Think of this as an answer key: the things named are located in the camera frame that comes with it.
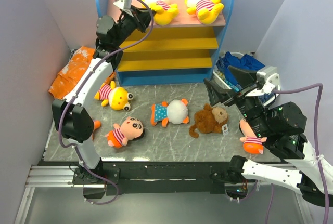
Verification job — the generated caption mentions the aluminium frame rail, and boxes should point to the aluminium frame rail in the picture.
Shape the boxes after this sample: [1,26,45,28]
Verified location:
[14,164,79,224]

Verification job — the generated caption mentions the yellow frog plush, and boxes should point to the yellow frog plush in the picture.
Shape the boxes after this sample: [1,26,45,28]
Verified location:
[94,81,134,111]
[142,0,179,26]
[184,0,224,25]

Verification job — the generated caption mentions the yellow frog plush front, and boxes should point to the yellow frog plush front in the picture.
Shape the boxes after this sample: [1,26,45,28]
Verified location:
[184,0,224,25]

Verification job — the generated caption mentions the boy doll right side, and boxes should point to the boy doll right side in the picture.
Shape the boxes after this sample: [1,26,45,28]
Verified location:
[239,119,267,154]

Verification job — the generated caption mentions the plush purple dotted dress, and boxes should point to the plush purple dotted dress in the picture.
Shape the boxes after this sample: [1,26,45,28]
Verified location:
[92,120,101,139]

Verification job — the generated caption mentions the white plush blue dotted dress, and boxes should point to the white plush blue dotted dress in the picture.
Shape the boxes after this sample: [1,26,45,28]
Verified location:
[150,98,190,128]

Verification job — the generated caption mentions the blue pink yellow toy shelf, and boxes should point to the blue pink yellow toy shelf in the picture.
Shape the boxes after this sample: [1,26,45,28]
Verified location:
[95,0,234,86]

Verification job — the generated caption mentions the orange white tie-dye cloth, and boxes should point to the orange white tie-dye cloth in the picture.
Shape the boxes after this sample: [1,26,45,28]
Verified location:
[48,46,95,99]

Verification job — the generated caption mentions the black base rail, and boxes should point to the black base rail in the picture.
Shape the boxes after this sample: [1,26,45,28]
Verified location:
[71,160,261,196]

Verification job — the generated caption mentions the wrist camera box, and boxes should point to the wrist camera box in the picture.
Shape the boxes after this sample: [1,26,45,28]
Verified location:
[113,0,132,11]
[246,66,280,97]

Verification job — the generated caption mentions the boy doll striped shirt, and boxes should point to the boy doll striped shirt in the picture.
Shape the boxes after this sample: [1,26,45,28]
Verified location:
[106,116,145,149]

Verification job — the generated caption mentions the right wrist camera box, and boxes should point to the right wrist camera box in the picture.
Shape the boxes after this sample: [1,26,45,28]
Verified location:
[246,66,280,97]

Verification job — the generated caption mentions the brown monkey plush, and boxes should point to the brown monkey plush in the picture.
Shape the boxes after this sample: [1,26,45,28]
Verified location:
[189,103,228,138]

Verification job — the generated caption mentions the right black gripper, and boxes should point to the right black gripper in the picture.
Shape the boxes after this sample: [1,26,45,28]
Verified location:
[200,64,268,136]

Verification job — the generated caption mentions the blue clothes pile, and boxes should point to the blue clothes pile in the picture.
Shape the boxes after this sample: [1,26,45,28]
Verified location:
[214,51,265,92]

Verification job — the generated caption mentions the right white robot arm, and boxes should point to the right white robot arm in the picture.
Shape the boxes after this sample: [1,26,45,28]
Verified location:
[204,65,332,207]

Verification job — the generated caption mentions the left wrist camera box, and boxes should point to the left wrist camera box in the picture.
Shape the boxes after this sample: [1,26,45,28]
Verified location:
[113,0,132,11]

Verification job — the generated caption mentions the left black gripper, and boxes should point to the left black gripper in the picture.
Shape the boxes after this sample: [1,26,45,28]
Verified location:
[113,5,157,47]

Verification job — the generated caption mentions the white plastic laundry basket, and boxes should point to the white plastic laundry basket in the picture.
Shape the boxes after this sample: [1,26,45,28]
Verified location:
[212,56,278,106]

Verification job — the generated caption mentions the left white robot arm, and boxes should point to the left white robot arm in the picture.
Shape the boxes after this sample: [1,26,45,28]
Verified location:
[52,6,155,183]

